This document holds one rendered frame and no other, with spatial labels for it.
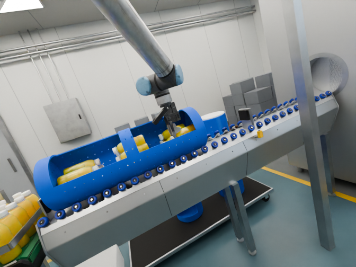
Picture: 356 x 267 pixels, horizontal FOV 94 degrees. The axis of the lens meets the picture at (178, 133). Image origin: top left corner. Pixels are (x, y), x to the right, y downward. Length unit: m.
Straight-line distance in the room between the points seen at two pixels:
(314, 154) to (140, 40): 1.13
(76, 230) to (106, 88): 3.57
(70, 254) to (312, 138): 1.45
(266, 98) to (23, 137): 5.05
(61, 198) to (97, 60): 3.75
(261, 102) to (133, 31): 3.43
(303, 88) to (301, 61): 0.15
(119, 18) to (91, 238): 0.98
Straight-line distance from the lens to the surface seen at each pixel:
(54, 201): 1.00
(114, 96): 4.27
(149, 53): 0.69
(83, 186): 0.95
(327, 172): 2.07
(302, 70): 1.17
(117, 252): 0.37
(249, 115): 1.30
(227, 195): 1.45
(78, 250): 1.14
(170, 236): 1.79
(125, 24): 0.64
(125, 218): 1.03
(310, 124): 1.23
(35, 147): 4.60
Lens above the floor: 1.32
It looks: 12 degrees down
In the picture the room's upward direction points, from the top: 18 degrees counter-clockwise
